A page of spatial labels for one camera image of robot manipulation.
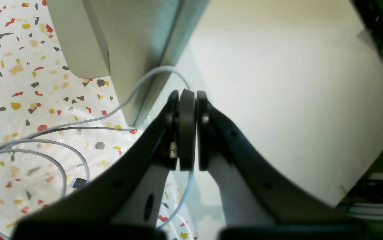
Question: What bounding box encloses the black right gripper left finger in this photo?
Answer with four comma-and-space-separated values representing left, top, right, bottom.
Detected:
12, 90, 196, 240

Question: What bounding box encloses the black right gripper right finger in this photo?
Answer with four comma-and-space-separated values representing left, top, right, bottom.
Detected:
196, 91, 368, 240

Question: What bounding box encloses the terrazzo pattern tablecloth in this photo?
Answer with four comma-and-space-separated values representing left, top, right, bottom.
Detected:
0, 0, 197, 240

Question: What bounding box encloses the grey coiled cable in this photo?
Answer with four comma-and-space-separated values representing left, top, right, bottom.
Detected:
0, 66, 195, 240

